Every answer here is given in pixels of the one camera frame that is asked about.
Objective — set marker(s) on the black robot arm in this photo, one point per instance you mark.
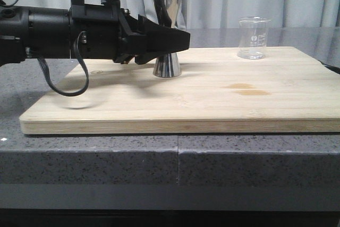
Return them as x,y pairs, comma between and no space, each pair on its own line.
32,32

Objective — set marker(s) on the light wooden cutting board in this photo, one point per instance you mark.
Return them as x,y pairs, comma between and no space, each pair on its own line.
286,91

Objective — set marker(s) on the clear glass beaker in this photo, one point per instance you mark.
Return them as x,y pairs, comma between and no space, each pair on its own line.
254,35

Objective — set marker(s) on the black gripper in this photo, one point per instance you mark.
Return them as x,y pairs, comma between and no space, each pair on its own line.
105,32

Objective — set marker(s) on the steel double jigger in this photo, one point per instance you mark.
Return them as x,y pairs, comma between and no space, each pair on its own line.
167,66

